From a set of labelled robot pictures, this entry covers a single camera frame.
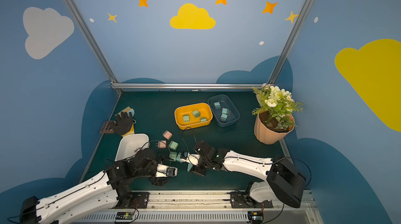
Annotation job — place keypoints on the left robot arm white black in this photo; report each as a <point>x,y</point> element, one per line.
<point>110,188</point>

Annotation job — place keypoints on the blue storage box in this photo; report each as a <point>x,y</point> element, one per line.
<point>225,102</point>

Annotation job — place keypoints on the aluminium frame right post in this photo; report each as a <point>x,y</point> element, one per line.
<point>296,28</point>

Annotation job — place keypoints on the blue plug cluster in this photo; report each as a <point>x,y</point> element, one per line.
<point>217,105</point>
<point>178,158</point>

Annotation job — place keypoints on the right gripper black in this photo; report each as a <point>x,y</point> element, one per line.
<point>200,160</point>

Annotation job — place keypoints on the pink plug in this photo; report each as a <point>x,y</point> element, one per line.
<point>162,144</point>
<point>167,135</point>

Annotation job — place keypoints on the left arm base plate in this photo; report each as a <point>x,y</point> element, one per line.
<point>138,200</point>

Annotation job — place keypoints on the black rubber glove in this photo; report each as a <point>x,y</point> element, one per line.
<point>124,124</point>

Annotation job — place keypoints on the aluminium frame back bar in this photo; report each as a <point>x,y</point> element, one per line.
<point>181,86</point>

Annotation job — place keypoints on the green plug cluster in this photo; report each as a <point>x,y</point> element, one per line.
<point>196,113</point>
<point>173,145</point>

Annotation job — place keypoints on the aluminium frame rail front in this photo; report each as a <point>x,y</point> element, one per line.
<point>206,207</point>

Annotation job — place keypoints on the white storage tray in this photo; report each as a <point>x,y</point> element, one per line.
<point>130,145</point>

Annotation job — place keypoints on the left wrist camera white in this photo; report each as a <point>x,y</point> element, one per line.
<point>164,171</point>

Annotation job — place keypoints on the aluminium frame post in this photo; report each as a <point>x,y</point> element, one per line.
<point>83,26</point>
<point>296,28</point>

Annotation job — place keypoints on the yellow blue sponge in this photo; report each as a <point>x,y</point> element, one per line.
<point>127,110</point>

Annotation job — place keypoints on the blue plug isolated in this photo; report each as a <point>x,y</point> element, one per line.
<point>226,111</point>

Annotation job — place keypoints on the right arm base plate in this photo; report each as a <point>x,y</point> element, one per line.
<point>239,199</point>

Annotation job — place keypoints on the yellow storage box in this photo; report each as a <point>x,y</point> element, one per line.
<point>203,108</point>

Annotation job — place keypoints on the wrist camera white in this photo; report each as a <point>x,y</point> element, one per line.
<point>164,171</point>
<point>192,159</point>

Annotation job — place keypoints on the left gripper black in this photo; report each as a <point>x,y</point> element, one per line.
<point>161,179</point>

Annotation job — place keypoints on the brown grid drain cover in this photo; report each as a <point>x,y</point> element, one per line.
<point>107,127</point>

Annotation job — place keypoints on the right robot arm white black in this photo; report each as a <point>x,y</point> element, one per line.
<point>279,175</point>

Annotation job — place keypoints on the potted artificial flower plant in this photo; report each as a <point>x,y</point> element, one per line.
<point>274,118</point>

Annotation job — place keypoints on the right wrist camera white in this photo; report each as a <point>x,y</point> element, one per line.
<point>192,159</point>

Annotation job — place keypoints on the aluminium frame left post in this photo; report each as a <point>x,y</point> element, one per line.
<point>83,26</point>

